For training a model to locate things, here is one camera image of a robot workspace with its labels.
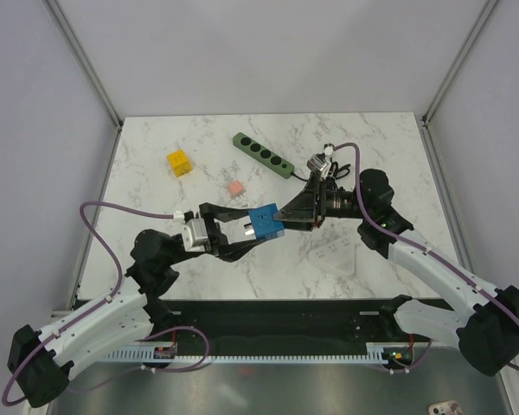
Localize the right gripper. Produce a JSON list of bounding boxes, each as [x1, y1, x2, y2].
[[273, 170, 369, 233]]

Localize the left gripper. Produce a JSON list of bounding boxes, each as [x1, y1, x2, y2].
[[164, 202, 266, 266]]

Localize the blue cube socket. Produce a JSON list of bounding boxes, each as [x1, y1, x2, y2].
[[244, 203, 285, 240]]

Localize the white triangular power strip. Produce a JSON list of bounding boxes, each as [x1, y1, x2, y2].
[[307, 239, 356, 277]]

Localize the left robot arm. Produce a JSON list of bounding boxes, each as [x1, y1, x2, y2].
[[2, 203, 262, 408]]

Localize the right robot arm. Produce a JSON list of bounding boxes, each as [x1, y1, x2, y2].
[[274, 169, 519, 376]]

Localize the pink plug adapter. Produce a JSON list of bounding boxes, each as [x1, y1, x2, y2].
[[227, 181, 246, 198]]

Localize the green power strip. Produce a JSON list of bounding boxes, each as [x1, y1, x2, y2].
[[233, 132, 295, 179]]

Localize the yellow cube socket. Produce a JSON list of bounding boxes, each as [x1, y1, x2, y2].
[[166, 150, 193, 177]]

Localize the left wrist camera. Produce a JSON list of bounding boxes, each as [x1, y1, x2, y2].
[[182, 218, 209, 252]]

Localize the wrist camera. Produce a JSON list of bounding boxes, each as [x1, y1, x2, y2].
[[306, 153, 331, 177], [182, 218, 209, 252]]

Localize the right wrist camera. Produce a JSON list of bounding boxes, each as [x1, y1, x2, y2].
[[306, 153, 331, 177]]

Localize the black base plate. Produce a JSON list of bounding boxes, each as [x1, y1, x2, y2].
[[71, 296, 488, 358]]

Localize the white cable duct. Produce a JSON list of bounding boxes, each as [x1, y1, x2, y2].
[[99, 343, 420, 366]]

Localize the aluminium frame rail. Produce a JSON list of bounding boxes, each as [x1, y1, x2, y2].
[[49, 302, 93, 324]]

